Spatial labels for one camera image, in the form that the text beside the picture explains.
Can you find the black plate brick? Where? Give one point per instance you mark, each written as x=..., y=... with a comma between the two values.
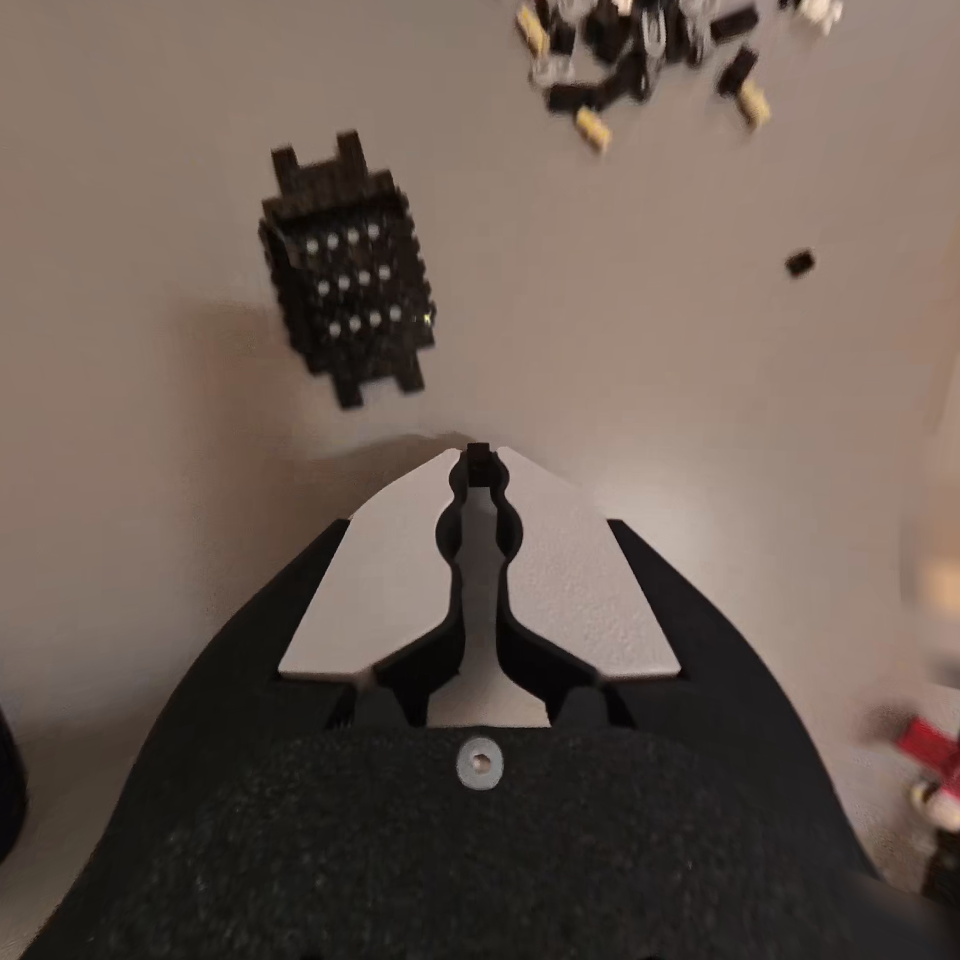
x=480, y=465

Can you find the small black brick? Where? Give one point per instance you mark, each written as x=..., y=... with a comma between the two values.
x=800, y=262

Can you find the black cloth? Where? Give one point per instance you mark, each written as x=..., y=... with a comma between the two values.
x=9, y=787

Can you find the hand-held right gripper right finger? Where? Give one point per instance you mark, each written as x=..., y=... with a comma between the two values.
x=592, y=600

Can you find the pile of small bricks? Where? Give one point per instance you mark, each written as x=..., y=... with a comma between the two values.
x=622, y=75

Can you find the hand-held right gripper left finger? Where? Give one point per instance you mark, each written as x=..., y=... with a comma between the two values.
x=360, y=600

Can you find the black brick chassis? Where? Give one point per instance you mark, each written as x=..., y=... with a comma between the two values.
x=352, y=300

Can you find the red toy minifigure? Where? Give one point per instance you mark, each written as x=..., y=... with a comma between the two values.
x=930, y=746

